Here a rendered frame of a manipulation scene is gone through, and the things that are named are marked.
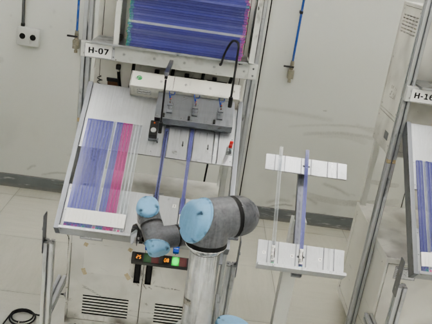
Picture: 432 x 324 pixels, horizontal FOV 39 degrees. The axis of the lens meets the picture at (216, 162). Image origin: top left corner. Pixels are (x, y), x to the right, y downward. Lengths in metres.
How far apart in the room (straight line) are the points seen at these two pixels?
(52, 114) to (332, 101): 1.96
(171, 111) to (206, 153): 0.24
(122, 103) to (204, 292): 1.24
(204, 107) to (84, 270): 0.94
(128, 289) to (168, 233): 0.96
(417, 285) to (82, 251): 1.56
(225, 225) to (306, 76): 2.72
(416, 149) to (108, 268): 1.50
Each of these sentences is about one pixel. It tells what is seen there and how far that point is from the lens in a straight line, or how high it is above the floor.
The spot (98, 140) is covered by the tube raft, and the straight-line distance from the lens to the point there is 2.62.
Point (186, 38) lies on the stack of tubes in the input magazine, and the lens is 2.63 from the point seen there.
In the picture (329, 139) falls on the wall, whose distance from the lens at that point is 4.38.
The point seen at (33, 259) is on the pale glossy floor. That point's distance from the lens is 3.71.
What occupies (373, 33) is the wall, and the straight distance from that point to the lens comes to 4.28.
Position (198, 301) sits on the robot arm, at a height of 0.90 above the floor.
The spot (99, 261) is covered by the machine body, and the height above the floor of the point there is 0.41.
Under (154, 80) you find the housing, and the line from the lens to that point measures 2.70.
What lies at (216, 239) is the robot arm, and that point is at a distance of 1.62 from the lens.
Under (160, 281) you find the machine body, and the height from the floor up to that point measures 0.35.
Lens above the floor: 1.83
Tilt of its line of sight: 19 degrees down
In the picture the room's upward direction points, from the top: 8 degrees clockwise
